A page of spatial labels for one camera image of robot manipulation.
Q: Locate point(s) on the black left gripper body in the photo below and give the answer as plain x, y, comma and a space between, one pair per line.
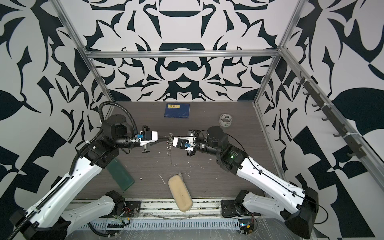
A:
145, 148

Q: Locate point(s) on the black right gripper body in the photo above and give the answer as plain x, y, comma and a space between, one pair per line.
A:
203, 141

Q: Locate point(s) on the silver keyring cluster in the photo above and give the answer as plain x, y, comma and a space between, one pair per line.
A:
170, 139

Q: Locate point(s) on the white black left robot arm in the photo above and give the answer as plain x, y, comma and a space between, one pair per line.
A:
48, 219

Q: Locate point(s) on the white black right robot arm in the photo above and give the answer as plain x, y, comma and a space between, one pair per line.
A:
297, 208

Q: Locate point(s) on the clear tape roll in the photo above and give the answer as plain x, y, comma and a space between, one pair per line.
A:
225, 120

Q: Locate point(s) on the blue book yellow label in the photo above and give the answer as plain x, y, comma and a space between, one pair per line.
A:
180, 111

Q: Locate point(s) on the green translucent plastic case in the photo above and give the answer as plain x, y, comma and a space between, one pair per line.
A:
121, 176

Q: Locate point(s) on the beige glasses case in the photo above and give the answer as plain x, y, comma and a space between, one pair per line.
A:
180, 193

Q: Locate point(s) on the green circuit board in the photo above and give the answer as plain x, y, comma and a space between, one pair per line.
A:
247, 226

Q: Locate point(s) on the white slotted cable duct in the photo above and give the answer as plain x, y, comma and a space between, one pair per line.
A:
175, 224

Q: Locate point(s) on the black wall hook rack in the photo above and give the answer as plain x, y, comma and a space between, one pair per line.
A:
333, 115

